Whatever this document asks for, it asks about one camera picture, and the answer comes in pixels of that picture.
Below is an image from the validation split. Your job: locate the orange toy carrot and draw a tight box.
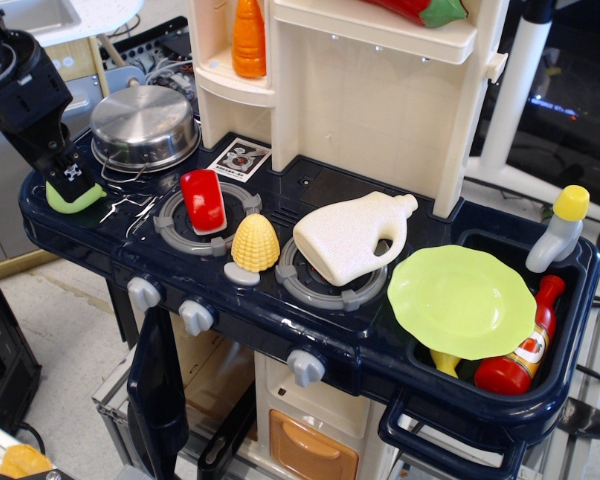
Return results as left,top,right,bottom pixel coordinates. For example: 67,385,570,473
231,0,266,78

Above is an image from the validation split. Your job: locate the navy toy kitchen counter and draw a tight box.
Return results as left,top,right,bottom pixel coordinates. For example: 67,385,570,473
19,168,600,479

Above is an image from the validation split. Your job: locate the grey toy faucet yellow top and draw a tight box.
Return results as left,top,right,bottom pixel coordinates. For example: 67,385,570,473
525,185,590,273

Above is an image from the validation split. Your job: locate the cream toy kitchen cabinet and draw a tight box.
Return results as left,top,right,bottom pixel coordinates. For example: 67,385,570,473
188,1,508,218

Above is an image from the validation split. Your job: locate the white stand frame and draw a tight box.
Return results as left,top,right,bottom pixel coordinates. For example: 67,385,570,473
467,1,600,223

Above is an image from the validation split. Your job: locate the black white sticker label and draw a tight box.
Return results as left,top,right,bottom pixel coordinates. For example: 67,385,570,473
207,138,271,183

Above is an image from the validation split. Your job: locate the yellow toy bottle in sink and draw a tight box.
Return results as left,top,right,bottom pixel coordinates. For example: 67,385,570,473
429,349,461,379

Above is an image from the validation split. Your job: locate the grey stove burner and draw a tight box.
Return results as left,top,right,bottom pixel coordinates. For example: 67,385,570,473
153,182,262,257
275,239,388,312

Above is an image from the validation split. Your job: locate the yellow toy corn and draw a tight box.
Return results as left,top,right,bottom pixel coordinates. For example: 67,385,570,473
231,213,281,273

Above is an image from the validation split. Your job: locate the middle grey stove knob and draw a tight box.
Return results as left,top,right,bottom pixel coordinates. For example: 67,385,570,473
178,300,214,336

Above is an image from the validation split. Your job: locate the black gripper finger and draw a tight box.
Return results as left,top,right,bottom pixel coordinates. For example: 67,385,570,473
42,147,95,203

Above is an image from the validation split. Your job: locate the red toy can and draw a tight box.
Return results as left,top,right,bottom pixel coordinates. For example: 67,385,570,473
180,169,227,235

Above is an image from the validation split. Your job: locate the grey round button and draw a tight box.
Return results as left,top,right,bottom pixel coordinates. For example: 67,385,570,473
223,262,260,287

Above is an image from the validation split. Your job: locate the orange toy drawer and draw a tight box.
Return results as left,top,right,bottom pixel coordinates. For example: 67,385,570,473
269,410,359,480

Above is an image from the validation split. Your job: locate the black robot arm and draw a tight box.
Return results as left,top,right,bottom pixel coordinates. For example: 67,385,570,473
0,11,103,213

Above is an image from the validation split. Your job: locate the light green plastic plate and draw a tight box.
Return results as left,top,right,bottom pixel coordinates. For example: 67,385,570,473
387,245,536,360

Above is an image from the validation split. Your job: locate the red toy pepper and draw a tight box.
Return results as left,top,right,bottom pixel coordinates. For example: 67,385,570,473
370,0,469,28

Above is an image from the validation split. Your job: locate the navy oven door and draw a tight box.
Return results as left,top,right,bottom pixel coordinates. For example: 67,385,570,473
127,307,189,479

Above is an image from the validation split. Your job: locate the right grey stove knob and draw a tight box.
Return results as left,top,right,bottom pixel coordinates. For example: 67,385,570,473
287,349,325,388

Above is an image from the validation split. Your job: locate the left grey stove burner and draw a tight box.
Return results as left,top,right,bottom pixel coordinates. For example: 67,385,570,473
153,182,262,257

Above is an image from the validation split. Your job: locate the stainless steel pot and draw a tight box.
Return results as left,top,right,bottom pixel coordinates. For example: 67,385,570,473
91,85,202,183

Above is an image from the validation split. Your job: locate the red toy ketchup bottle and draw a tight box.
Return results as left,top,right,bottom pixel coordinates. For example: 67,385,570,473
474,275,566,396

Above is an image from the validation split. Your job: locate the white toy detergent jug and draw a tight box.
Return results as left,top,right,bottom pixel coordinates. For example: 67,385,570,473
293,191,418,286

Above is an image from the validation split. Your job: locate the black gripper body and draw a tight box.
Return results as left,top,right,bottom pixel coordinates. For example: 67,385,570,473
0,31,72,172

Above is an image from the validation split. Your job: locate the left grey stove knob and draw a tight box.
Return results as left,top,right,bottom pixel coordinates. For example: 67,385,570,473
127,277,162,312

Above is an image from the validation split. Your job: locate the green toy pear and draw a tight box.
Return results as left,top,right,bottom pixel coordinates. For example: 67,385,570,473
45,182,106,214

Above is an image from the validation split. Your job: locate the grey stove knob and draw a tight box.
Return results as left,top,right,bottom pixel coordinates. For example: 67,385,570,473
287,349,325,388
127,277,162,312
178,300,214,336

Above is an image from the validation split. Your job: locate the right grey stove burner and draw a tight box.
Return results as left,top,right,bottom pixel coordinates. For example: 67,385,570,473
275,239,388,312

